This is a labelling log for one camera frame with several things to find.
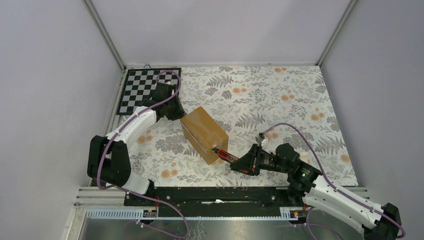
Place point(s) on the black white checkerboard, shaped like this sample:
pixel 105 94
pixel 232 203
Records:
pixel 139 84

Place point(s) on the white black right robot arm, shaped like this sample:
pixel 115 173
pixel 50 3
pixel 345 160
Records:
pixel 308 186

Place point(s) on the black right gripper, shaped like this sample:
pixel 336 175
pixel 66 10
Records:
pixel 249 163

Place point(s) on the brown cardboard express box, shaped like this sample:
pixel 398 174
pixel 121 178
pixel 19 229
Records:
pixel 204 134

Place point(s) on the red black utility knife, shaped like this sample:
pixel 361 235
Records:
pixel 235 163

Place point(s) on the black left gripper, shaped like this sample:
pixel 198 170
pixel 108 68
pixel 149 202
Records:
pixel 180 112

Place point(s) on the floral patterned table mat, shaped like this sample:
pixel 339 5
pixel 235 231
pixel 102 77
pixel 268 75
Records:
pixel 289 104

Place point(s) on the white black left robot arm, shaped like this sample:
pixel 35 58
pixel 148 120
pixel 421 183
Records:
pixel 108 158

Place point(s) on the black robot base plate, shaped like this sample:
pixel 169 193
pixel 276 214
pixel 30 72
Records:
pixel 218 203

